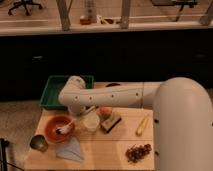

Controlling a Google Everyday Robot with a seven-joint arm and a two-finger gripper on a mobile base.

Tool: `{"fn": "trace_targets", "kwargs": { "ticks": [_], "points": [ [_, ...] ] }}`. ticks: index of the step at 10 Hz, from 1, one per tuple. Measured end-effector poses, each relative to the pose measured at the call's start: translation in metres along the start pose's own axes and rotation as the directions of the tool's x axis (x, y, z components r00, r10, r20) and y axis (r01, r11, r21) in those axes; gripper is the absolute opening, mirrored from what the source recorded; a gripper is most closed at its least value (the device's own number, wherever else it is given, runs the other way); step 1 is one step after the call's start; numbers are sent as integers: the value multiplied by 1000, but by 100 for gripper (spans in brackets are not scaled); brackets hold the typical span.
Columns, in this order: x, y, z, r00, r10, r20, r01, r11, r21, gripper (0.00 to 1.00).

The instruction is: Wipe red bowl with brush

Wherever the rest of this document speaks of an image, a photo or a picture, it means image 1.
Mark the gripper under arm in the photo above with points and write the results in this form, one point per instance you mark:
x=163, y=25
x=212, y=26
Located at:
x=88, y=110

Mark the white dish brush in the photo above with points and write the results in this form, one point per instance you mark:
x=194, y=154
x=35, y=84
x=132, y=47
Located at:
x=65, y=129

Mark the red bowl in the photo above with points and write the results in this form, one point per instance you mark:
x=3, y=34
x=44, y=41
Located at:
x=53, y=124

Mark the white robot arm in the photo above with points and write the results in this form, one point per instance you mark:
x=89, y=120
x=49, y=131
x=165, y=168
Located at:
x=182, y=117

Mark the white cup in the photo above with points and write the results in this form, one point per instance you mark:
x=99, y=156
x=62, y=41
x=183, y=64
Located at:
x=91, y=122

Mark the orange fruit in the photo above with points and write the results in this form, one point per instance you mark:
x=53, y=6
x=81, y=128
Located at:
x=105, y=112

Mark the brown block sponge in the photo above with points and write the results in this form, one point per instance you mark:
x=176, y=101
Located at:
x=109, y=123

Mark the dark red plate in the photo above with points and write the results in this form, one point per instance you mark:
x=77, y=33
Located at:
x=112, y=84

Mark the light blue cloth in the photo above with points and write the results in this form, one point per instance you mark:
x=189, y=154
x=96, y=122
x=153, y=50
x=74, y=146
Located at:
x=71, y=151

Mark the green plastic tray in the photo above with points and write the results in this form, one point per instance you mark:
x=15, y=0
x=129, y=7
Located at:
x=49, y=98

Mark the small metal cup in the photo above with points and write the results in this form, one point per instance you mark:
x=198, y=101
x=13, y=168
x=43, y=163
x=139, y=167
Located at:
x=38, y=142

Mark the yellow banana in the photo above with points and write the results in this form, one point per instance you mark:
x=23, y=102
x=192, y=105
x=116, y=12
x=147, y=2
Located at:
x=142, y=126

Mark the red and white bottle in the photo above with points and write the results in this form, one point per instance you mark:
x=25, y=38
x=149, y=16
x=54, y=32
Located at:
x=89, y=16

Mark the black office chair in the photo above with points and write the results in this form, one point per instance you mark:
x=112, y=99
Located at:
x=24, y=3

